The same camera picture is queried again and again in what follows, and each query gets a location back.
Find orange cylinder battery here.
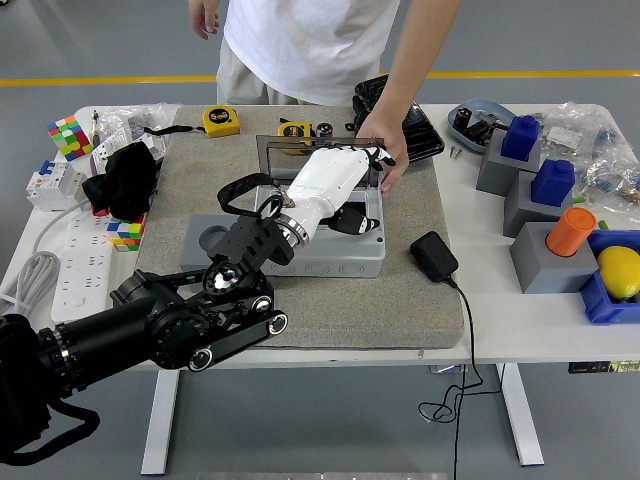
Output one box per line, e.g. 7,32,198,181
545,207,599,258

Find small colourful puzzle cube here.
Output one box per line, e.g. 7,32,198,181
107,212,150,253

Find clear plastic bag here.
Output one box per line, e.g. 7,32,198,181
94,102,182,164

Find black cloth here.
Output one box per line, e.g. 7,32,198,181
82,142,160,221

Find grey block holder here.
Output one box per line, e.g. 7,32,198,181
475,132,544,197
509,221,600,295
503,172,575,239

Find metal clip part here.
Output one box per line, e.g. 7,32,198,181
474,110,506,132

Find grey-brown mat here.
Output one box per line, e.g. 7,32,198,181
128,103,467,351

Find clear bag of resistors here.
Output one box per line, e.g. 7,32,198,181
574,127,640,224

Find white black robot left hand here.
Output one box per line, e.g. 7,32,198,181
283,144,397,237

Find white table leg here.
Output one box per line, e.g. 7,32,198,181
494,363,545,467
140,369,180,476

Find person's right hand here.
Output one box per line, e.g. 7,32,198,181
188,0,221,41

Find white power strip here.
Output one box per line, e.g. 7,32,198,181
51,202,117,324

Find grey electrical enclosure box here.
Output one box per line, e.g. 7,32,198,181
249,184,389,279

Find blue battery block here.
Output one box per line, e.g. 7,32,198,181
530,159,576,207
501,115,542,162

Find yellow lemon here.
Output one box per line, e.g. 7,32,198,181
598,245,640,302

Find yellow tape measure shiny face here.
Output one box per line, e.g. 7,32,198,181
277,119,316,151

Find person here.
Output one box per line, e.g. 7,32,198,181
187,0,464,199

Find grey block with round hole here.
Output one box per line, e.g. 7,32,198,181
179,213,259,275

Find black power adapter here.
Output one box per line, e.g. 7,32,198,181
410,231,460,284

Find blue plastic bin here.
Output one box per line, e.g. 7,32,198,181
579,229,640,326

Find white circuit breaker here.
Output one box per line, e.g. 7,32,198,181
25,159,89,212

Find brown capacitor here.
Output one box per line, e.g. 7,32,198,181
464,121,494,143

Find clear bag white label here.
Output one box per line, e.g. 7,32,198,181
539,102,611,166

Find black adapter cord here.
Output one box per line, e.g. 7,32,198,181
418,277,503,480

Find black pouch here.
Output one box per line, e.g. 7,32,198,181
352,94,376,139

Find yellow tape measure black label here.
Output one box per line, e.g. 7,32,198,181
143,106,241,139

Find large colourful puzzle cube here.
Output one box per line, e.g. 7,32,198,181
46,114,96,162

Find person's left hand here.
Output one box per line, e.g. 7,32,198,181
355,107,411,199

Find table control panel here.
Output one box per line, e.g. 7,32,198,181
567,359,640,375

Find blue dish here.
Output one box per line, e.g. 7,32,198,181
447,97,516,155

